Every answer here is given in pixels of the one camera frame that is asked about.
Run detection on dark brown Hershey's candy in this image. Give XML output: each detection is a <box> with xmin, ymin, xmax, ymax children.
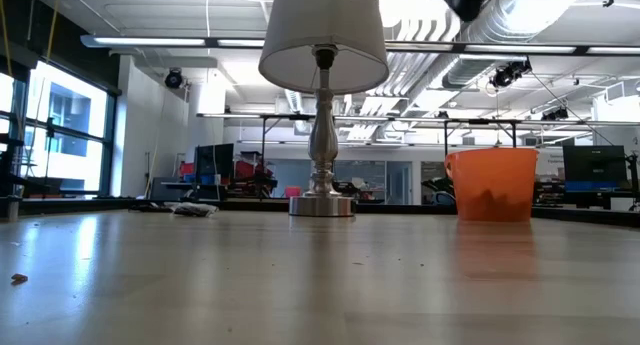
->
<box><xmin>128</xmin><ymin>203</ymin><xmax>174</xmax><ymax>214</ymax></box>

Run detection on blue white candy bar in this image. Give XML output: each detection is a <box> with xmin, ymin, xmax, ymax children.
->
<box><xmin>172</xmin><ymin>201</ymin><xmax>220</xmax><ymax>218</ymax></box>

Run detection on silver ceiling duct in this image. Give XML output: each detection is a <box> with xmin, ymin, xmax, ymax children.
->
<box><xmin>442</xmin><ymin>0</ymin><xmax>544</xmax><ymax>91</ymax></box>

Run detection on silver lamp with white shade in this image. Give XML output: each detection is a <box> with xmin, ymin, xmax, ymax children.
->
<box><xmin>258</xmin><ymin>0</ymin><xmax>391</xmax><ymax>218</ymax></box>

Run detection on red storage bins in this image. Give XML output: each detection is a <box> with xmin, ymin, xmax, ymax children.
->
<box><xmin>234</xmin><ymin>159</ymin><xmax>274</xmax><ymax>186</ymax></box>

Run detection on black hanging camera rig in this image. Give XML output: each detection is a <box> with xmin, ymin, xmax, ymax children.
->
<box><xmin>488</xmin><ymin>58</ymin><xmax>534</xmax><ymax>90</ymax></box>

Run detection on black computer monitor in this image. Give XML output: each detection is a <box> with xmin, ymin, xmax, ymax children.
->
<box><xmin>562</xmin><ymin>144</ymin><xmax>629</xmax><ymax>184</ymax></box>
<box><xmin>193</xmin><ymin>143</ymin><xmax>235</xmax><ymax>187</ymax></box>

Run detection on orange pumpkin bucket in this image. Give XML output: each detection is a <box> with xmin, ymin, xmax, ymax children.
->
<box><xmin>443</xmin><ymin>147</ymin><xmax>540</xmax><ymax>223</ymax></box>

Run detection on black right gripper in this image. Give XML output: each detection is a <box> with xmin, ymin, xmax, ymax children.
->
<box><xmin>417</xmin><ymin>0</ymin><xmax>489</xmax><ymax>22</ymax></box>

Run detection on black overhead rack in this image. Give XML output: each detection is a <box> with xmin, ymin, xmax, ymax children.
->
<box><xmin>197</xmin><ymin>112</ymin><xmax>640</xmax><ymax>151</ymax></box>

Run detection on long ceiling light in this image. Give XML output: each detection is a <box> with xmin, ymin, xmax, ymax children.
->
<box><xmin>79</xmin><ymin>33</ymin><xmax>266</xmax><ymax>50</ymax></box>
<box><xmin>384</xmin><ymin>41</ymin><xmax>640</xmax><ymax>57</ymax></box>

